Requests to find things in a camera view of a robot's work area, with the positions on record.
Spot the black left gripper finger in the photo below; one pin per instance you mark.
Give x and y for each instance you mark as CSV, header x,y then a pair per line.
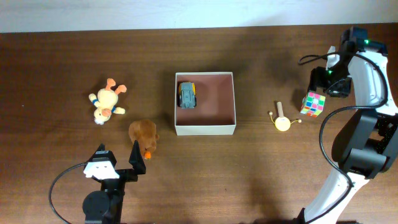
x,y
136,159
101,154

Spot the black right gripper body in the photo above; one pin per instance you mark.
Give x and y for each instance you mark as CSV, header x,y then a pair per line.
x,y
333,83

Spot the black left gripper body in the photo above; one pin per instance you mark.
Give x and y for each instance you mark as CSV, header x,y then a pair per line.
x,y
125,175

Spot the colourful puzzle cube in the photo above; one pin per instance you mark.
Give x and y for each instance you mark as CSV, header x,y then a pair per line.
x,y
312,104

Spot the yellow wooden rattle drum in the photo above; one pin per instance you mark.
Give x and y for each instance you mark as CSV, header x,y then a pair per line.
x,y
281,122

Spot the yellow grey toy truck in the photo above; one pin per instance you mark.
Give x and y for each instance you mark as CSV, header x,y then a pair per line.
x,y
187,95

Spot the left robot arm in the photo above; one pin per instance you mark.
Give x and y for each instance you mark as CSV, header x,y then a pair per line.
x,y
105,205

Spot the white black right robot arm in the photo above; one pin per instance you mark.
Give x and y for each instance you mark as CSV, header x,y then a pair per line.
x,y
367,143

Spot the brown plush toy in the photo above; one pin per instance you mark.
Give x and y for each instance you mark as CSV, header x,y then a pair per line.
x,y
144,131

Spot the yellow duck plush toy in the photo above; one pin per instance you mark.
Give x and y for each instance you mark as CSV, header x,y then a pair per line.
x,y
105,102

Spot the white cardboard box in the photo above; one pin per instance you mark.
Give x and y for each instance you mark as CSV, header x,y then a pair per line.
x,y
215,112

